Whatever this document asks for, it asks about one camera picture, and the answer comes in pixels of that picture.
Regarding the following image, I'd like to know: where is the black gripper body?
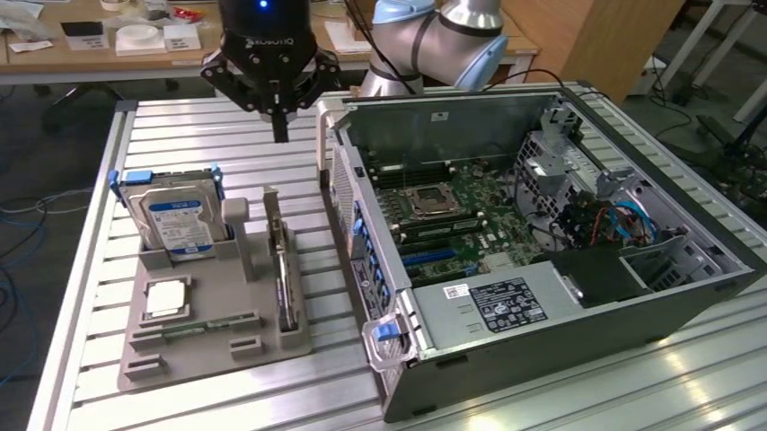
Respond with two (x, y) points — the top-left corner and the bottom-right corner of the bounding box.
(218, 0), (319, 98)

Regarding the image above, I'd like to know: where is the black graphics card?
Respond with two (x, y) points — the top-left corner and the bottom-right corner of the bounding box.
(261, 186), (301, 334)

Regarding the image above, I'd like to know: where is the white paper stack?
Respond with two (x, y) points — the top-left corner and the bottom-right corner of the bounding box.
(324, 20), (376, 55)

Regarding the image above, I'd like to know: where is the plain white box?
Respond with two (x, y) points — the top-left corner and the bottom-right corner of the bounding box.
(161, 24), (202, 52)

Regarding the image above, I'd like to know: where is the white box with round dish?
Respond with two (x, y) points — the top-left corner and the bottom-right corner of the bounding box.
(112, 24), (168, 57)

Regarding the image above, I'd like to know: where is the white box with black top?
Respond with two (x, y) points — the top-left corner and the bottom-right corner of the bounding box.
(58, 21), (110, 51)

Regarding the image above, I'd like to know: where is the wooden desk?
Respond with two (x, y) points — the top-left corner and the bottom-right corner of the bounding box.
(0, 0), (540, 86)

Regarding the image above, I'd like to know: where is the CPU socket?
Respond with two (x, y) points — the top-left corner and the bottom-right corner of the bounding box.
(404, 182), (463, 221)

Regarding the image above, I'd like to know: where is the hard disk with blue caddy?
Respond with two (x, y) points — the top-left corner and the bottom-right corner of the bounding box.
(109, 164), (226, 264)

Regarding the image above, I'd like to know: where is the clear plastic bag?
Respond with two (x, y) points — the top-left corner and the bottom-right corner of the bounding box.
(0, 11), (54, 41)

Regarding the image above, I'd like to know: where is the silver drive cage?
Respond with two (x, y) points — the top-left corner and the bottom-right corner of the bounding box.
(513, 129), (607, 216)

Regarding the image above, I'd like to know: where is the blue expansion slot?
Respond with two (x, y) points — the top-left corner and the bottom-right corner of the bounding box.
(401, 245), (457, 267)

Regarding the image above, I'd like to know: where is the wooden cabinet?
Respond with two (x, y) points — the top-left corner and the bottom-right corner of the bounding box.
(496, 0), (688, 104)

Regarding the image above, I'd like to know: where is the grey parts rack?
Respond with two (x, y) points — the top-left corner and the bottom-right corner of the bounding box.
(113, 186), (313, 391)

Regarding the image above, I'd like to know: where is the green motherboard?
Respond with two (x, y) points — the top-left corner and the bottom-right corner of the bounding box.
(361, 154), (561, 288)

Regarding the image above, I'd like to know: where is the silver CPU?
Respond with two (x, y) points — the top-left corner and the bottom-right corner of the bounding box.
(145, 280), (188, 318)

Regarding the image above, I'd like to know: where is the green RAM stick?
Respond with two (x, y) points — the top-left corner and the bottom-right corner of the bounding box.
(158, 313), (241, 338)

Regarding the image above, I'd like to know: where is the grey power supply unit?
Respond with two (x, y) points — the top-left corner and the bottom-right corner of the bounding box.
(409, 262), (585, 351)

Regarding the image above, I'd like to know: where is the black floor stand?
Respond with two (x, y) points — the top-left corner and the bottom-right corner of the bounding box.
(693, 114), (767, 203)

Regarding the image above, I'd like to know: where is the silver disk bay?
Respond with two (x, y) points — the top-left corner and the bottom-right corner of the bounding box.
(616, 226), (753, 293)

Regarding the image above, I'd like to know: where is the open dark PC case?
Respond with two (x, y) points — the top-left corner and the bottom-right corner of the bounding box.
(315, 80), (767, 424)

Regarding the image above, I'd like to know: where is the black cable behind case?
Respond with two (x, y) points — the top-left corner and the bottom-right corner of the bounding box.
(484, 66), (600, 93)

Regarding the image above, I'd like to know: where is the grey floor cable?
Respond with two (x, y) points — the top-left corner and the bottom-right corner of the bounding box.
(0, 188), (90, 215)

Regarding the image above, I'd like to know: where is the blue floor cable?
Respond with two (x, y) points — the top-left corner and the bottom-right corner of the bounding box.
(0, 210), (48, 387)

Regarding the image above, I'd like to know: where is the blue wire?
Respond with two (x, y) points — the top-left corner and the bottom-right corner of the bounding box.
(604, 201), (660, 246)

